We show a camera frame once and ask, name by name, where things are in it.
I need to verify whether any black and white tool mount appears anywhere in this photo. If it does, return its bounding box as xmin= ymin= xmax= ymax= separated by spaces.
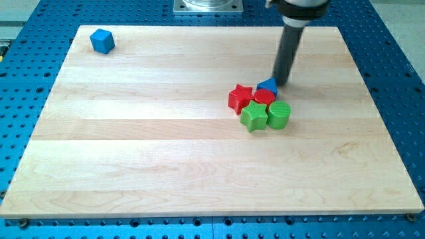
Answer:
xmin=265 ymin=0 xmax=330 ymax=28

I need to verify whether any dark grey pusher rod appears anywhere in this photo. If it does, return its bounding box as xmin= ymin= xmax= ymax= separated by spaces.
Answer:
xmin=272 ymin=25 xmax=304 ymax=86

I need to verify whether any blue cube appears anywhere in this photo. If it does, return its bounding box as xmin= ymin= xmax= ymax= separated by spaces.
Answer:
xmin=90 ymin=29 xmax=116 ymax=54

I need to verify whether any blue triangular block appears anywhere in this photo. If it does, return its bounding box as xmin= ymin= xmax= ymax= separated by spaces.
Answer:
xmin=256 ymin=77 xmax=278 ymax=96

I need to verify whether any red cylinder block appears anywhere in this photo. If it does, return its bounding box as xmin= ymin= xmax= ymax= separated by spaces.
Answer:
xmin=253 ymin=88 xmax=276 ymax=106

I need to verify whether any red star block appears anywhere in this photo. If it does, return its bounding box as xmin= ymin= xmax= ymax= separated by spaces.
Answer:
xmin=228 ymin=84 xmax=253 ymax=115

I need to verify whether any green cylinder block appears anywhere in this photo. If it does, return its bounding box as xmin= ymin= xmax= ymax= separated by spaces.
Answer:
xmin=267 ymin=101 xmax=292 ymax=129

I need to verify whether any green star block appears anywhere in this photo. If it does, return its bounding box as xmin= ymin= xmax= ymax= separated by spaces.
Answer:
xmin=240 ymin=100 xmax=268 ymax=132

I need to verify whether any wooden board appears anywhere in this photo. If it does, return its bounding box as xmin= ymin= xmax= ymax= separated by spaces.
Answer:
xmin=1 ymin=25 xmax=424 ymax=218

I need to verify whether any right board clamp screw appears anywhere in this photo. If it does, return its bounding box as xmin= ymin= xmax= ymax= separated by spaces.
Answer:
xmin=406 ymin=213 xmax=416 ymax=222

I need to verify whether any board clamp screw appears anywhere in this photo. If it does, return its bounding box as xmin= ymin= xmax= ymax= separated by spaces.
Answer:
xmin=18 ymin=218 xmax=30 ymax=229
xmin=406 ymin=213 xmax=416 ymax=222

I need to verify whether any blue perforated table plate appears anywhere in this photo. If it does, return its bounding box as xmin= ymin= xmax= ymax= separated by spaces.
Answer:
xmin=1 ymin=1 xmax=424 ymax=238

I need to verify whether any left board clamp screw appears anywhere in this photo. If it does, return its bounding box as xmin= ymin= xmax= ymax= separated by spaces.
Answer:
xmin=18 ymin=218 xmax=30 ymax=229

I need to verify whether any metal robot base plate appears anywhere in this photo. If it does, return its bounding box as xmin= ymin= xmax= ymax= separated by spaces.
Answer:
xmin=173 ymin=0 xmax=244 ymax=13

